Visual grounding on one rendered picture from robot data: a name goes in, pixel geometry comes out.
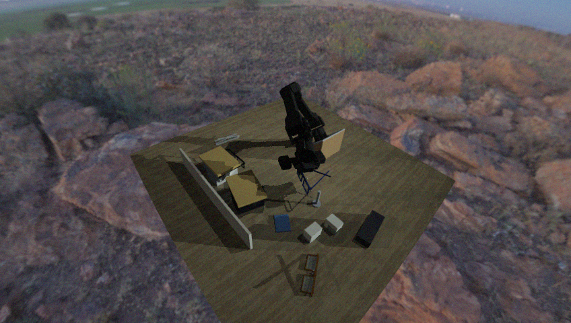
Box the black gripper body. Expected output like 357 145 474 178
278 144 326 170

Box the grey flat panel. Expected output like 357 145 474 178
179 148 253 250

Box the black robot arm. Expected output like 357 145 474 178
279 81 329 173

